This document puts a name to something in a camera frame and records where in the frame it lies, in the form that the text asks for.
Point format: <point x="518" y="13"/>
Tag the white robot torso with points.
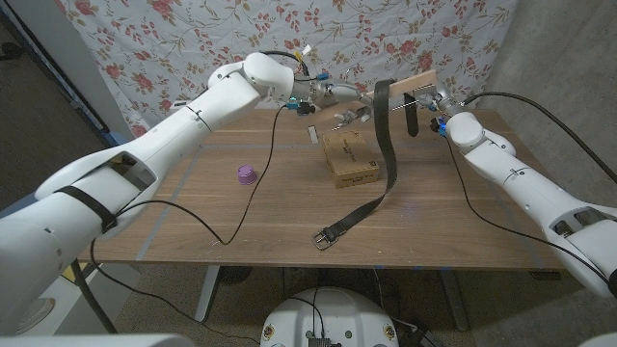
<point x="332" y="318"/>

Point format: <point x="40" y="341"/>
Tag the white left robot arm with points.
<point x="159" y="149"/>

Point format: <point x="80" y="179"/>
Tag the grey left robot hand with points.
<point x="342" y="92"/>

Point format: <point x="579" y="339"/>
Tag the small purple cup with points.
<point x="247" y="175"/>

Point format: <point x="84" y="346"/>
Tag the black round floor object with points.
<point x="236" y="274"/>

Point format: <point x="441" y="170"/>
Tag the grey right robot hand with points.
<point x="443" y="101"/>

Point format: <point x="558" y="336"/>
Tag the white robot body edge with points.
<point x="96" y="342"/>

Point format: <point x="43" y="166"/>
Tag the grey table leg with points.
<point x="453" y="299"/>
<point x="207" y="294"/>

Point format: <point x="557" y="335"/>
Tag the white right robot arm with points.
<point x="530" y="193"/>

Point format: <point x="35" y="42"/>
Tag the black floor power adapter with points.
<point x="424" y="337"/>

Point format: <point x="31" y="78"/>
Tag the black leather belt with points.
<point x="382" y="125"/>

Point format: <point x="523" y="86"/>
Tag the brown cardboard box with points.
<point x="349" y="164"/>

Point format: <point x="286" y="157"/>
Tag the white power strip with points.
<point x="180" y="105"/>

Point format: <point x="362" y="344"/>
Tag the floral backdrop cloth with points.
<point x="144" y="48"/>

